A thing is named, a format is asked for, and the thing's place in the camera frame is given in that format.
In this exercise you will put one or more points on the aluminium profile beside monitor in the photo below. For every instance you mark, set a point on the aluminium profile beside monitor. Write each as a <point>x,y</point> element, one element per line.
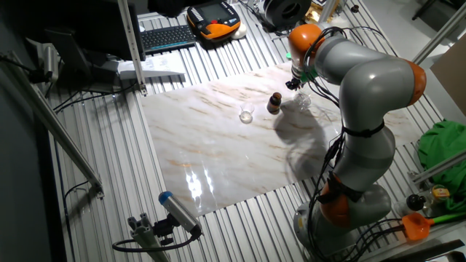
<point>132,43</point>

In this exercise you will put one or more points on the silver camera with blue cap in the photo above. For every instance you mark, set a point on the silver camera with blue cap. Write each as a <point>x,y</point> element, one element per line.
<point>178,211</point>

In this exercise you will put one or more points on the brown cardboard sheet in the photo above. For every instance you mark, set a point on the brown cardboard sheet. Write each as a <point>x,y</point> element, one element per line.
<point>451,80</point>

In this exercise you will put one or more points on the short aluminium post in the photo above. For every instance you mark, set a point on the short aluminium post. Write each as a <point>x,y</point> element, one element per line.
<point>327,7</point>

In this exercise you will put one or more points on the orange plastic funnel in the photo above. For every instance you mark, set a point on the orange plastic funnel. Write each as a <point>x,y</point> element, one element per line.
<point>416,225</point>

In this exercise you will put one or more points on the silver cylinder device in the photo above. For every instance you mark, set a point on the silver cylinder device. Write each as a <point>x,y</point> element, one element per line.
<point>51,62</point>

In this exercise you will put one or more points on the white paper sheet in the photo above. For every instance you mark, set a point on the white paper sheet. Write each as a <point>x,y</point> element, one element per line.
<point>156,67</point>

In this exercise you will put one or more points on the black computer monitor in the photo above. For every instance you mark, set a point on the black computer monitor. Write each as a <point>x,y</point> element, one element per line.
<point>91,25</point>

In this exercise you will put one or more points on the grey camera mount profile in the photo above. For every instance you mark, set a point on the grey camera mount profile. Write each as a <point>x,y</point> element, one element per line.
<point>145,236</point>

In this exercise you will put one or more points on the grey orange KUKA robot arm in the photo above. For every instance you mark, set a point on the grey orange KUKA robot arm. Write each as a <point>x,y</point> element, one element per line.
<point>378,91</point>

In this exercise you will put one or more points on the orange black teach pendant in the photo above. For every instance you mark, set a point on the orange black teach pendant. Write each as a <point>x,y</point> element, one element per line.
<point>218,22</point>

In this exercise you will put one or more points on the white rounded mouse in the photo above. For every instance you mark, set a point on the white rounded mouse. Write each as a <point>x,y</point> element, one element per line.
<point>240,32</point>

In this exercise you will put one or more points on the green cloth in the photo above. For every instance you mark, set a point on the green cloth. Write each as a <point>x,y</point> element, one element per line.
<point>444,145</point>

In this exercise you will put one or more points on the white marble pattern mat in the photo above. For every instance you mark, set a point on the white marble pattern mat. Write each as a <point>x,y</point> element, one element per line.
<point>218,145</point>

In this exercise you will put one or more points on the long diagonal aluminium bar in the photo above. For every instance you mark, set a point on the long diagonal aluminium bar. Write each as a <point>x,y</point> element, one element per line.
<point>54,123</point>

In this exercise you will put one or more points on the yellow lidded small jar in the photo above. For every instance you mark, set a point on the yellow lidded small jar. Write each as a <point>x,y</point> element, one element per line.
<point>440,193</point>

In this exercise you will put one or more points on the tall clear glass beaker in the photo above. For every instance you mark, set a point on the tall clear glass beaker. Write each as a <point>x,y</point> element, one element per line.
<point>302,100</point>

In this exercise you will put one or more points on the black round spool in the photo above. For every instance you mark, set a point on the black round spool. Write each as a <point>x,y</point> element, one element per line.
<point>287,11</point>

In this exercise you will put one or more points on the aluminium frame bar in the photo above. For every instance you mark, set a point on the aluminium frame bar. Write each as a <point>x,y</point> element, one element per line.
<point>437,36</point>
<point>440,165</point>

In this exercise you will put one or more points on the brown glass bottle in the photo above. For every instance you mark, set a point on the brown glass bottle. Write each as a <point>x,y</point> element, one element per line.
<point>273,105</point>

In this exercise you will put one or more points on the gold foil wrapper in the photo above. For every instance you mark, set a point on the gold foil wrapper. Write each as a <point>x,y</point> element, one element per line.
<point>314,14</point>

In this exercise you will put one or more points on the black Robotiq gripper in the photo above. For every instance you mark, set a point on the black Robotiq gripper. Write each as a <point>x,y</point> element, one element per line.
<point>293,84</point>

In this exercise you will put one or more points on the short clear glass beaker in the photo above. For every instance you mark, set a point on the short clear glass beaker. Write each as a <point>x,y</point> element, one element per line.
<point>246,114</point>

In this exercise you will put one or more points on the black capped clear bottle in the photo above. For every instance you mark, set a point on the black capped clear bottle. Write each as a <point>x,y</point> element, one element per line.
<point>415,202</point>

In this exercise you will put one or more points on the black computer keyboard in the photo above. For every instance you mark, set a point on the black computer keyboard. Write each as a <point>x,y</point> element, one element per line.
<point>167,38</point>

